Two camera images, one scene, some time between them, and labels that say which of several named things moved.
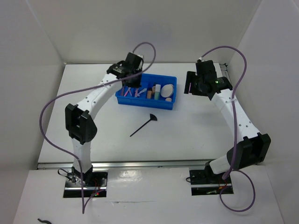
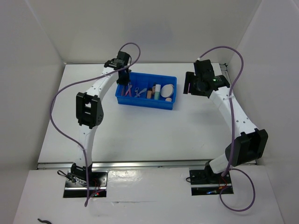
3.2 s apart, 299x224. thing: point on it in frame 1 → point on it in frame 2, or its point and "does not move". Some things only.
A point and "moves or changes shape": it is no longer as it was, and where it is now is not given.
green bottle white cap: [157, 92] does not move
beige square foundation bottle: [149, 94] does not move
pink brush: [125, 94] moves or changes shape
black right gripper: [191, 76] does not move
